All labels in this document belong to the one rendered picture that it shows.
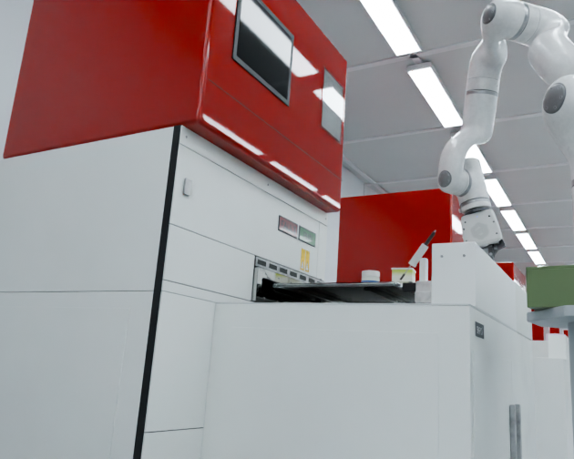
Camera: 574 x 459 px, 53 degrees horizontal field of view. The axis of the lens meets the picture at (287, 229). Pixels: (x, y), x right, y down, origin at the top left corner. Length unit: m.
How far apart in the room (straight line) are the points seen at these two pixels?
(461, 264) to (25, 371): 1.08
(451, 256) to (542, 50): 0.57
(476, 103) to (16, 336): 1.40
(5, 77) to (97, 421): 1.95
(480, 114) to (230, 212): 0.76
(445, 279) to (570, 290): 0.24
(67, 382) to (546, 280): 1.08
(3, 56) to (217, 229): 1.78
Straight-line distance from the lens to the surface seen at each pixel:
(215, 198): 1.48
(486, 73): 1.77
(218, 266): 1.47
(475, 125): 1.73
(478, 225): 1.68
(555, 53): 1.53
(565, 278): 1.23
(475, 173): 1.72
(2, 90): 2.96
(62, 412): 1.49
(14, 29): 3.10
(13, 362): 1.65
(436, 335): 1.20
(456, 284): 1.27
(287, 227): 1.78
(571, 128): 1.35
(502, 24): 1.64
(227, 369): 1.42
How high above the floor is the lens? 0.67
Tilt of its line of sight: 14 degrees up
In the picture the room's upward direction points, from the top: 4 degrees clockwise
